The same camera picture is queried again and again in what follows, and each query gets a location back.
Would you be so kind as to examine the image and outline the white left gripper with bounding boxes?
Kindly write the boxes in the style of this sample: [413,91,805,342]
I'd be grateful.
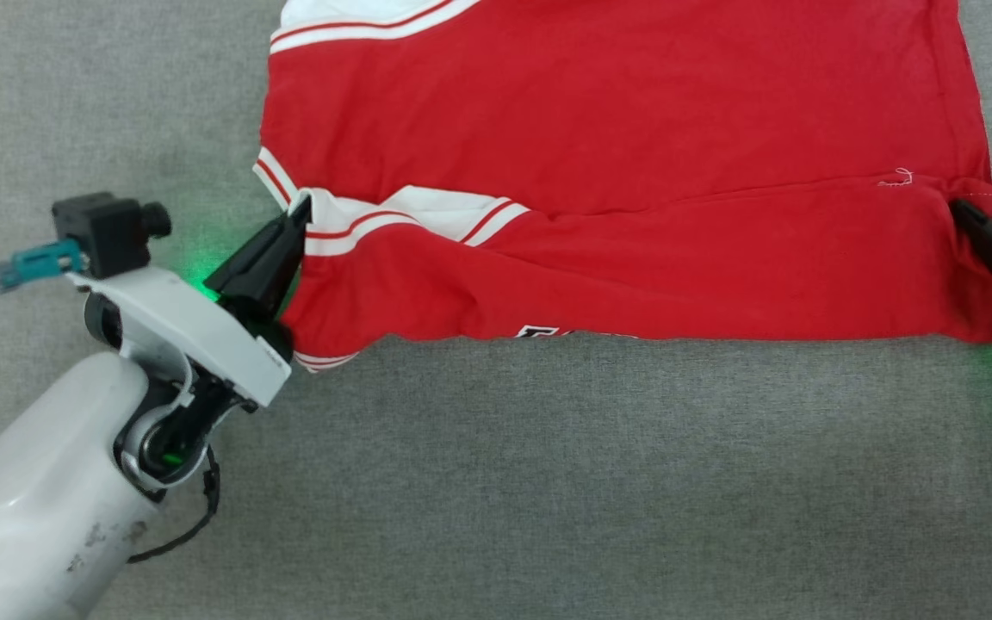
[70,198,312,408]

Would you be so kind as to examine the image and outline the red and white garment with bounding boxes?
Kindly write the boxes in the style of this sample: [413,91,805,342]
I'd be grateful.
[253,0,992,374]

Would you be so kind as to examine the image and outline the teal left camera connector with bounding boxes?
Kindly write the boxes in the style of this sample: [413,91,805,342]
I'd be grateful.
[0,239,88,292]

